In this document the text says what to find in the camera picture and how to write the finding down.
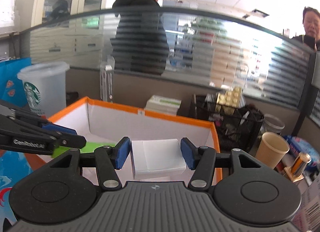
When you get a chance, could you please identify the green tube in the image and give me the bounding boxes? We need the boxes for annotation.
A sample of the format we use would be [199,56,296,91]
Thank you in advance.
[52,142,116,158]

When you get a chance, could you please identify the white remote control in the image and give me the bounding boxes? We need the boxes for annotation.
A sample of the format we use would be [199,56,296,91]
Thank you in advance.
[131,139,186,180]

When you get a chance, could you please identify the blue paper bag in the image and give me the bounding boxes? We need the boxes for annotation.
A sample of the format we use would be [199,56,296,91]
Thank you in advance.
[0,58,31,107]

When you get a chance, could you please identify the blue printed desk mat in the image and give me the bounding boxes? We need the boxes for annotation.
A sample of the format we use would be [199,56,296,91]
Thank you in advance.
[0,150,33,231]

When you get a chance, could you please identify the orange cardboard box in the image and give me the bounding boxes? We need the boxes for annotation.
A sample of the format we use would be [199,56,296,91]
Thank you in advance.
[23,96,223,187]

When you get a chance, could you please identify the Starbucks plastic cup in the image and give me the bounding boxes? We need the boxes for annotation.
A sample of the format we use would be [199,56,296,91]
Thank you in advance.
[17,62,70,118]

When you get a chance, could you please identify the black mesh organizer basket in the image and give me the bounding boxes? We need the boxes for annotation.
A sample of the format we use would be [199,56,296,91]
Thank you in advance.
[189,95,264,152]

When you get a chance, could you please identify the stacked green white boxes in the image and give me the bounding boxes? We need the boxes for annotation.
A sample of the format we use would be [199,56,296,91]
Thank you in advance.
[144,95,181,116]

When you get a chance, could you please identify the yellow pill blister pack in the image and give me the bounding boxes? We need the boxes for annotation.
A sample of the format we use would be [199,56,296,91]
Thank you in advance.
[216,86,246,108]

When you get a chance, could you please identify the paper cup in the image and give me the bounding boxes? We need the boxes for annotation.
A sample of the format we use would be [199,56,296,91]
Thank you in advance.
[255,132,290,169]

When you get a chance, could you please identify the white pen box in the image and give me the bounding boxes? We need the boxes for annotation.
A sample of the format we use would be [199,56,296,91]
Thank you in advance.
[100,56,115,103]

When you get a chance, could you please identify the gold perfume bottle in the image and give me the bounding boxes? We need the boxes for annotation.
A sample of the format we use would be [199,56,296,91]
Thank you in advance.
[284,152,311,183]

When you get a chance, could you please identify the blue tissue pack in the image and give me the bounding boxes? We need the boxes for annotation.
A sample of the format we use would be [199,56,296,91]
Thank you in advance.
[283,135,320,172]

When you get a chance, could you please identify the person in black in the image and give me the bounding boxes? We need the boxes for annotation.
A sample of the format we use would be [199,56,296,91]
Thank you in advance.
[111,0,169,76]

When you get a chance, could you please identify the purple spout pouch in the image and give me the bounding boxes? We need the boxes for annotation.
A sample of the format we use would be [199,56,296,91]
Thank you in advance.
[292,176,320,231]

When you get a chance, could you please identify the woman with dark hair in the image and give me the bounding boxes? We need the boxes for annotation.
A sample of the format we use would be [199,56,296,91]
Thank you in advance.
[292,7,320,51]

